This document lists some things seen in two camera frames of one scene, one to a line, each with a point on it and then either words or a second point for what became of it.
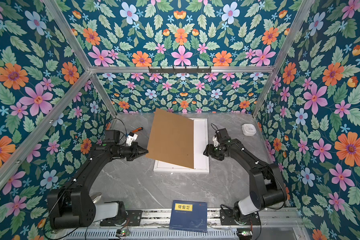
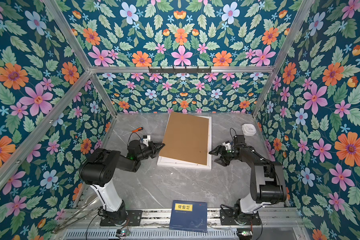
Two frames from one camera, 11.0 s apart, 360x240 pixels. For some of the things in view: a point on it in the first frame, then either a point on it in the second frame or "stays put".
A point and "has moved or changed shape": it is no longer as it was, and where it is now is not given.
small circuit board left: (120, 232) stays put
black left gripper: (134, 146) → (153, 150)
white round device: (248, 129) stays put
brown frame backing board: (172, 139) has moved or changed shape
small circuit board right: (244, 233) stays put
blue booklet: (189, 216) stays put
